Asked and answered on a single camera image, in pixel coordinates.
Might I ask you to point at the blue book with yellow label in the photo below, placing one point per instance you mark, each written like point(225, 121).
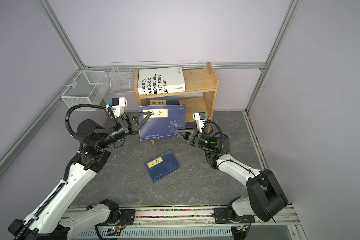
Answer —
point(163, 122)

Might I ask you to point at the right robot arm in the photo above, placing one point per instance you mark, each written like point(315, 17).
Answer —
point(265, 196)

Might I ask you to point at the wooden two-tier shelf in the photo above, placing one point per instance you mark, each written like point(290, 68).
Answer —
point(200, 96)

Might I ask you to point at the white mesh basket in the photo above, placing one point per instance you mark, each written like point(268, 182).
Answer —
point(87, 87)

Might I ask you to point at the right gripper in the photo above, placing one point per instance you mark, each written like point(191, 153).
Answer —
point(195, 138)

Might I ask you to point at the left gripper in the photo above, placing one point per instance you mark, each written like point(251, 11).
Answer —
point(130, 125)

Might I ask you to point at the white book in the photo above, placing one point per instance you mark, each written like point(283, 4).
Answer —
point(161, 81)

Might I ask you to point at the aluminium front rail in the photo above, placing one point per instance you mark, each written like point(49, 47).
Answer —
point(183, 220)

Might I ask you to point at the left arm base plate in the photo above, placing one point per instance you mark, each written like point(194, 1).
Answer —
point(126, 218)

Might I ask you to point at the white wire rack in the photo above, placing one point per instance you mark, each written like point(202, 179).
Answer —
point(122, 75)

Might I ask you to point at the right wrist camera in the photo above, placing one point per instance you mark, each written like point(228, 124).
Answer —
point(200, 118)

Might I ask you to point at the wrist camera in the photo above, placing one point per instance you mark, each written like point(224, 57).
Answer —
point(117, 107)
point(200, 118)

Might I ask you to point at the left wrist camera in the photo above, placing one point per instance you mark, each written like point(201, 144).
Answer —
point(117, 107)

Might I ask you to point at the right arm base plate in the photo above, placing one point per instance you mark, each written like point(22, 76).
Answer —
point(227, 216)

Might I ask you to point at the blue book with barcode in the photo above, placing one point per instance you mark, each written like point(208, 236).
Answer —
point(154, 102)

